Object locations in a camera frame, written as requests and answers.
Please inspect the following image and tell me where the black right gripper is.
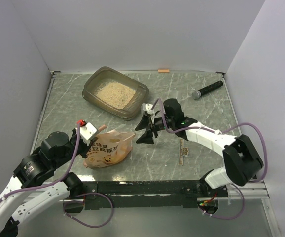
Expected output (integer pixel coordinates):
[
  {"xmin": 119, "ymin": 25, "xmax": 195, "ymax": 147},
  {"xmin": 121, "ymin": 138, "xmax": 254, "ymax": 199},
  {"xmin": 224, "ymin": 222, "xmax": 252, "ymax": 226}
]
[{"xmin": 135, "ymin": 115, "xmax": 174, "ymax": 145}]

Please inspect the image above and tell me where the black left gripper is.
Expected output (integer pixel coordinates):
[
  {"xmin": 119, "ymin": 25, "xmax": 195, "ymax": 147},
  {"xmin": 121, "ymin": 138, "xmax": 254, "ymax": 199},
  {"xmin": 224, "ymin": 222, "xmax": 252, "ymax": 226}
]
[{"xmin": 52, "ymin": 126, "xmax": 98, "ymax": 168}]

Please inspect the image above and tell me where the pink cat litter bag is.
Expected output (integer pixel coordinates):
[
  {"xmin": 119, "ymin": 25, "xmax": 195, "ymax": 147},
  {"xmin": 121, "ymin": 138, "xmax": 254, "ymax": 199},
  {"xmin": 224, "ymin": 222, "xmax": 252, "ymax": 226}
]
[{"xmin": 83, "ymin": 125, "xmax": 135, "ymax": 169}]

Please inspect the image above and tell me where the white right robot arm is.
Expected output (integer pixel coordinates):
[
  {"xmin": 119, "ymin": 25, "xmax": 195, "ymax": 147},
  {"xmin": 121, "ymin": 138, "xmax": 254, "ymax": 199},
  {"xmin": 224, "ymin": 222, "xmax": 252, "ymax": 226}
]
[{"xmin": 135, "ymin": 98, "xmax": 265, "ymax": 197}]

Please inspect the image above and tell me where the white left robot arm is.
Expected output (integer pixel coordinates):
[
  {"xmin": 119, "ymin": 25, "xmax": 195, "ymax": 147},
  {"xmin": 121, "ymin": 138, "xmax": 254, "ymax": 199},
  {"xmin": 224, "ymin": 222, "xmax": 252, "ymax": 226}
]
[{"xmin": 0, "ymin": 123, "xmax": 99, "ymax": 237}]

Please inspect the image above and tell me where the beige cat litter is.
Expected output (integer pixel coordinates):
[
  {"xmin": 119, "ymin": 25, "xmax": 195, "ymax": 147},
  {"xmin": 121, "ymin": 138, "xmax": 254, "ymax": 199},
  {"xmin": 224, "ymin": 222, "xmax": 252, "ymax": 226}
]
[{"xmin": 95, "ymin": 82, "xmax": 136, "ymax": 109}]

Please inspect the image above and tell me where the brown plastic litter box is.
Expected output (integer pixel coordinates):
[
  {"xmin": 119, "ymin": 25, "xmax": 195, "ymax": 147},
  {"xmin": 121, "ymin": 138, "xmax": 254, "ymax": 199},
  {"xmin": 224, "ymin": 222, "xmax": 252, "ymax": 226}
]
[{"xmin": 82, "ymin": 66, "xmax": 149, "ymax": 120}]

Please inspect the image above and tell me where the small wooden comb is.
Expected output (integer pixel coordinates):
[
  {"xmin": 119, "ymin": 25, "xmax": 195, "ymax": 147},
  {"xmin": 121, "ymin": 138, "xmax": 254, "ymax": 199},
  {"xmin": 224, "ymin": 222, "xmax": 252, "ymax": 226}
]
[{"xmin": 178, "ymin": 138, "xmax": 189, "ymax": 166}]

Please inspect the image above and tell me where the orange tape piece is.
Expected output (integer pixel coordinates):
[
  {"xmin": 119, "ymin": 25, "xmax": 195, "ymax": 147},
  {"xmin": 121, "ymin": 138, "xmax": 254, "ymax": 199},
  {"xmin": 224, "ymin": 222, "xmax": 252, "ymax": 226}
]
[{"xmin": 158, "ymin": 69, "xmax": 170, "ymax": 73}]

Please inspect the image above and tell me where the black handheld microphone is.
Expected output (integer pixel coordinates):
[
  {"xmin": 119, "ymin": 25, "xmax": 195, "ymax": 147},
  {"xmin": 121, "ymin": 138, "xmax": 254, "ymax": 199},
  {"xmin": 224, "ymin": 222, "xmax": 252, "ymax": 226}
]
[{"xmin": 191, "ymin": 80, "xmax": 223, "ymax": 100}]

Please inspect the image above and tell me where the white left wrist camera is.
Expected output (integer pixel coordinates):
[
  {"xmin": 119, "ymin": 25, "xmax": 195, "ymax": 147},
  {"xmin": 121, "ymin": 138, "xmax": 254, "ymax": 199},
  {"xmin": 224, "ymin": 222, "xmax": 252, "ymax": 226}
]
[{"xmin": 77, "ymin": 120, "xmax": 99, "ymax": 142}]

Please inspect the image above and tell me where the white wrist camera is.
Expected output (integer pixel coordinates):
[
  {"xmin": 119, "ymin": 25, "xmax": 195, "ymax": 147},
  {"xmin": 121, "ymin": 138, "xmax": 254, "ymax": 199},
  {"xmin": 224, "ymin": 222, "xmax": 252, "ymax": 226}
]
[
  {"xmin": 77, "ymin": 120, "xmax": 99, "ymax": 142},
  {"xmin": 141, "ymin": 103, "xmax": 155, "ymax": 123}
]

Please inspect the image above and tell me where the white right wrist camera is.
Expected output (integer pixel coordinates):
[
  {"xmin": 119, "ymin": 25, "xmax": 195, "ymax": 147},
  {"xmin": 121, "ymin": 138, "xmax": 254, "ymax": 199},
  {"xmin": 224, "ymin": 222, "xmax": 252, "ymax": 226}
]
[{"xmin": 141, "ymin": 103, "xmax": 155, "ymax": 123}]

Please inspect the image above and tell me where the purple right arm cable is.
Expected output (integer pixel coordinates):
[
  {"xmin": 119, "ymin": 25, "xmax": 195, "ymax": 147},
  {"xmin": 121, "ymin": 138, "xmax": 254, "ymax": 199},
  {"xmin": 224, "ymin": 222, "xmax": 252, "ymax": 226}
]
[{"xmin": 151, "ymin": 98, "xmax": 268, "ymax": 183}]

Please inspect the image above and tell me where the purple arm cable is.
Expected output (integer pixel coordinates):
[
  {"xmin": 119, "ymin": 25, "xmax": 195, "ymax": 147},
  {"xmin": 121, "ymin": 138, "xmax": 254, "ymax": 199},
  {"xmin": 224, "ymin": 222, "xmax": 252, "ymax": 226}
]
[
  {"xmin": 151, "ymin": 98, "xmax": 268, "ymax": 183},
  {"xmin": 0, "ymin": 125, "xmax": 80, "ymax": 218}
]

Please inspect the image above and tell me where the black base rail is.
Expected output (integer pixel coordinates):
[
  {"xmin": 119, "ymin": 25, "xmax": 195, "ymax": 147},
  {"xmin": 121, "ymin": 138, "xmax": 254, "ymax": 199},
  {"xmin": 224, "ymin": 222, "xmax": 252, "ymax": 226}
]
[{"xmin": 63, "ymin": 179, "xmax": 234, "ymax": 211}]

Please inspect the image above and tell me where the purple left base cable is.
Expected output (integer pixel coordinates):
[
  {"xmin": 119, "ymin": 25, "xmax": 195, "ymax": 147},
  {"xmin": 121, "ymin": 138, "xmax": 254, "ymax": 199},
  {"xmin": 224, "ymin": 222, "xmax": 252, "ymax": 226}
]
[{"xmin": 62, "ymin": 192, "xmax": 113, "ymax": 228}]

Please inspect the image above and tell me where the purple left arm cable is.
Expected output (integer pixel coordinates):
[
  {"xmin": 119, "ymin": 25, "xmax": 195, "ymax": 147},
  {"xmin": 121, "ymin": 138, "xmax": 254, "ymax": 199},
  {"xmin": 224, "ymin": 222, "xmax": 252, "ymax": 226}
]
[{"xmin": 0, "ymin": 125, "xmax": 80, "ymax": 218}]

